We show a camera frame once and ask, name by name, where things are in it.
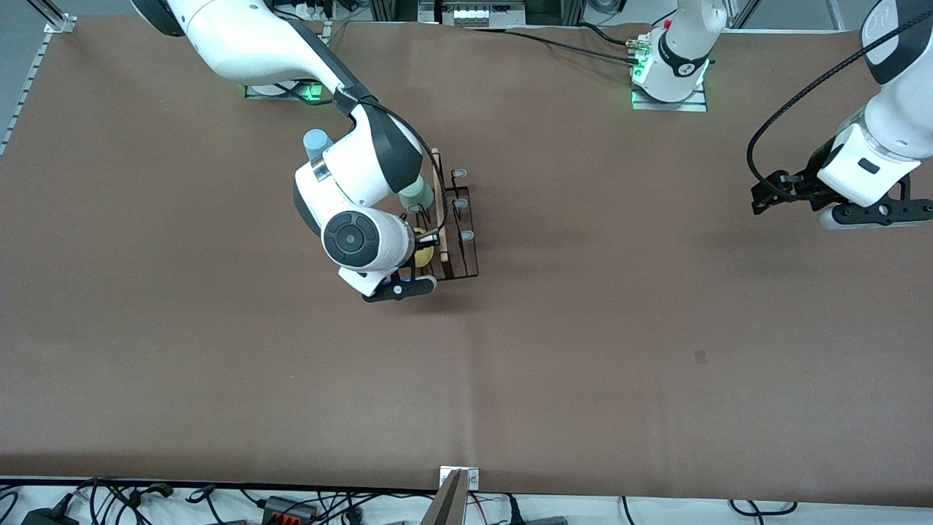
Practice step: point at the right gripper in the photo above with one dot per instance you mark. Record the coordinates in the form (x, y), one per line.
(423, 238)

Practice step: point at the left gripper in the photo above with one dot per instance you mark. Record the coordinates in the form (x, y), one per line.
(807, 181)

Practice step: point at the yellow plastic cup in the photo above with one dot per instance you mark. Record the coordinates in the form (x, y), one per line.
(424, 255)

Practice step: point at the mint green plastic cup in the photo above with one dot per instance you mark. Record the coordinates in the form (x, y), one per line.
(419, 195)

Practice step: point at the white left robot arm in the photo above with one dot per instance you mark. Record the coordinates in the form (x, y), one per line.
(685, 44)

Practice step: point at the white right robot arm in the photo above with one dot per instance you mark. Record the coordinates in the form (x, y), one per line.
(240, 44)

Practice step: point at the light blue plastic cup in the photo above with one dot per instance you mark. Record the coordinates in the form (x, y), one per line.
(315, 140)

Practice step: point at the grey electronics box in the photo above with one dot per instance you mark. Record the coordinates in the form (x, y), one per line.
(481, 13)

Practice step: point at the white power strip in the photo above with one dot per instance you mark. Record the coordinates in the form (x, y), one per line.
(313, 9)

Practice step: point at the grey stand beam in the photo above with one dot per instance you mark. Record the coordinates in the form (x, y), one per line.
(448, 507)

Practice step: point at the black orange connector box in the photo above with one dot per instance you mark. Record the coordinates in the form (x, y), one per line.
(288, 507)

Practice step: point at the black power adapter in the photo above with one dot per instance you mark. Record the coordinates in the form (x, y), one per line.
(47, 518)

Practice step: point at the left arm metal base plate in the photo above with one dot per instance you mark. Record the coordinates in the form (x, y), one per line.
(696, 105)

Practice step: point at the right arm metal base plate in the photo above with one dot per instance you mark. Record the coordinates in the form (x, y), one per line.
(310, 93)

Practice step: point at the aluminium frame post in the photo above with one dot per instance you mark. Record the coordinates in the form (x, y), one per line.
(393, 10)

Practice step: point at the silver bracket plate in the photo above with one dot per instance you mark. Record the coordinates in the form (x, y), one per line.
(474, 479)

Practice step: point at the aluminium rail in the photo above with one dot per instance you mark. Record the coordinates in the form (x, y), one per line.
(36, 76)

